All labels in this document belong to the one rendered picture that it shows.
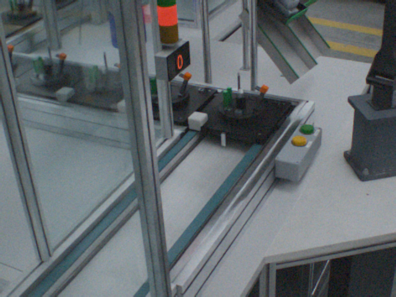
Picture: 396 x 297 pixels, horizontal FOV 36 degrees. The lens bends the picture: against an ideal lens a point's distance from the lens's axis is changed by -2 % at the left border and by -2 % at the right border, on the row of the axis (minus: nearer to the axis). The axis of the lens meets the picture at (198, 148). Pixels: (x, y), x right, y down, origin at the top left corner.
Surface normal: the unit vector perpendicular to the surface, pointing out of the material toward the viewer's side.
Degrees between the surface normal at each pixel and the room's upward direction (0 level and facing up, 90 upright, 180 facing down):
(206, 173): 0
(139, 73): 90
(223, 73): 0
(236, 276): 0
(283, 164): 90
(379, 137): 90
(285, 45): 45
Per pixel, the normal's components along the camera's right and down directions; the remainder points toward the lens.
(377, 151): 0.18, 0.51
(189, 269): -0.05, -0.85
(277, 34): 0.53, -0.40
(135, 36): 0.89, 0.19
